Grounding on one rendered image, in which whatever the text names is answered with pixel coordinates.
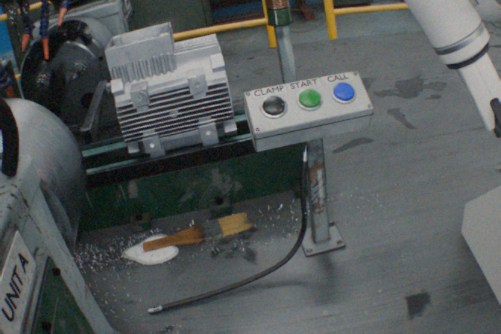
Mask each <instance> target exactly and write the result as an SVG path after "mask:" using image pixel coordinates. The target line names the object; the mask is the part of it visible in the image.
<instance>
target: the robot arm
mask: <svg viewBox="0 0 501 334"><path fill-rule="evenodd" d="M404 2H405V3H406V4H407V6H408V8H409V9H410V11H411V12H412V14H413V16H414V17H415V18H416V20H417V22H418V24H419V25H420V27H421V28H422V30H423V32H424V33H425V35H426V37H427V39H428V40H429V42H430V43H431V45H432V47H433V48H434V50H435V52H436V54H437V55H438V57H439V59H440V61H441V62H442V63H443V64H446V65H447V68H448V69H456V70H457V72H458V74H459V77H460V78H461V81H462V83H463V84H464V86H465V88H466V90H467V92H468V94H469V96H470V98H471V100H472V102H473V104H474V107H475V108H476V111H477V113H478V114H479V117H480V119H481V120H482V123H483V125H484V126H485V129H486V130H487V131H491V130H492V129H493V130H494V133H495V135H496V137H497V138H501V81H500V79H499V77H498V75H497V72H496V70H495V68H494V66H493V64H492V62H491V60H490V58H489V56H488V54H487V52H488V50H489V48H490V45H491V44H490V42H489V37H490V36H489V34H488V32H487V30H486V28H485V26H484V24H483V22H498V21H500V20H501V0H404Z"/></svg>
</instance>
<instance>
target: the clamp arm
mask: <svg viewBox="0 0 501 334"><path fill-rule="evenodd" d="M107 84H110V83H107V80H105V81H100V82H99V83H98V86H97V89H96V91H95V94H94V96H93V97H92V102H91V104H90V107H89V110H88V113H87V115H86V118H85V121H84V124H83V127H81V129H80V132H81V136H82V138H83V140H84V142H85V145H89V144H92V143H95V139H96V136H97V133H98V129H99V125H100V122H101V118H102V115H103V112H104V108H105V105H106V102H107V98H108V95H109V94H110V93H111V90H110V89H107V88H110V85H107Z"/></svg>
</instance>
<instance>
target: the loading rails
mask: <svg viewBox="0 0 501 334"><path fill-rule="evenodd" d="M233 112H234V117H235V122H236V127H237V134H234V135H230V136H220V137H219V138H218V140H219V143H218V144H214V145H208V146H203V143H200V144H196V145H190V146H186V147H182V148H176V149H172V150H169V151H167V155H163V156H160V157H154V158H151V157H150V154H146V153H145V154H142V155H139V156H135V157H132V156H131V155H129V153H128V148H127V144H126V140H125V138H124V137H123V134H122V135H119V136H114V137H110V138H107V139H102V140H98V141H95V143H92V144H89V145H85V144H83V145H79V146H80V148H81V151H82V154H83V158H84V161H85V164H86V176H87V179H86V192H85V196H84V200H83V206H82V210H81V217H80V221H79V225H78V232H77V236H76V241H75V242H79V237H80V233H82V232H86V231H91V230H99V229H104V228H108V227H115V226H120V225H124V224H130V227H131V230H132V231H133V233H135V232H139V231H143V230H150V229H151V220H152V219H156V218H164V217H168V216H172V215H179V214H183V213H187V212H194V211H198V210H202V209H209V208H210V211H211V213H212V217H216V216H220V215H226V214H230V213H233V209H232V205H231V204H233V203H236V202H240V201H246V200H250V199H254V198H260V197H264V196H267V195H273V194H277V193H281V192H286V191H289V190H293V193H294V195H295V197H296V198H300V172H301V162H302V153H303V148H302V142H300V143H296V144H293V145H287V146H283V147H279V148H272V149H269V150H265V151H259V152H256V151H255V148H254V145H253V140H252V137H251V132H250V128H249V125H248V120H247V117H246V114H245V107H240V108H236V109H233Z"/></svg>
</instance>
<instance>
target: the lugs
mask: <svg viewBox="0 0 501 334"><path fill-rule="evenodd" d="M209 58H210V62H211V67H212V72H213V73H215V72H221V71H225V65H224V58H223V55H222V54H216V55H213V56H210V57H209ZM110 83H111V91H112V94H113V95H114V97H116V96H119V95H124V94H125V84H124V81H123V79H122V78H117V79H114V80H111V81H110ZM223 126H224V133H225V136H230V135H234V134H237V127H236V122H235V119H234V120H232V121H228V122H223ZM127 148H128V153H129V155H131V156H132V157H135V156H139V155H142V148H141V145H140V144H139V142H133V143H130V144H127Z"/></svg>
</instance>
